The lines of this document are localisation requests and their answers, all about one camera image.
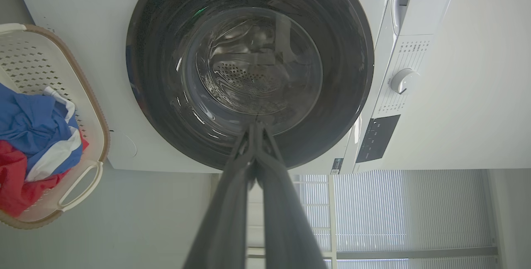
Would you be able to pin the steel perforated washer drum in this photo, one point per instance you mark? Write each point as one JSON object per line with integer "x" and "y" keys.
{"x": 249, "y": 78}

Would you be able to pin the black washer display panel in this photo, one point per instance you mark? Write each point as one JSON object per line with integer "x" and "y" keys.
{"x": 378, "y": 138}

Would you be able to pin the small dark label sticker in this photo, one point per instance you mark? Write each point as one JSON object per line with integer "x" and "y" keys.
{"x": 337, "y": 166}

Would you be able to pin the round black glass washer door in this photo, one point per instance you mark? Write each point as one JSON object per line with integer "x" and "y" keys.
{"x": 157, "y": 74}

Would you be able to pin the white detergent drawer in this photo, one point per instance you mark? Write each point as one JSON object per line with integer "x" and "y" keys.
{"x": 401, "y": 7}

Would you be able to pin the blue and white garment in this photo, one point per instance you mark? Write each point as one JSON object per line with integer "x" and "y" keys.
{"x": 33, "y": 123}

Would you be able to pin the red garment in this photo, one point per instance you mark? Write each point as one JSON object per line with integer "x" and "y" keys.
{"x": 12, "y": 186}

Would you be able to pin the white front-load washing machine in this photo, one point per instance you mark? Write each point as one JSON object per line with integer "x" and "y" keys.
{"x": 103, "y": 32}

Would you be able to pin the round white filter cover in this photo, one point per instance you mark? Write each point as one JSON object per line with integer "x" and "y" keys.
{"x": 128, "y": 145}

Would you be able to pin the cream plastic laundry basket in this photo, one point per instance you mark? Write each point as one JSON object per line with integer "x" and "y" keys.
{"x": 37, "y": 61}

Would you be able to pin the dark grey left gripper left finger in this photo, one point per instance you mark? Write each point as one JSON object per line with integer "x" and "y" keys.
{"x": 224, "y": 219}

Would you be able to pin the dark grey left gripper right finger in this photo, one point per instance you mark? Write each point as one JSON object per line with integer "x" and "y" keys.
{"x": 286, "y": 223}

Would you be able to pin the white round control knob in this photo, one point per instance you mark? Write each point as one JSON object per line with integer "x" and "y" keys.
{"x": 403, "y": 80}

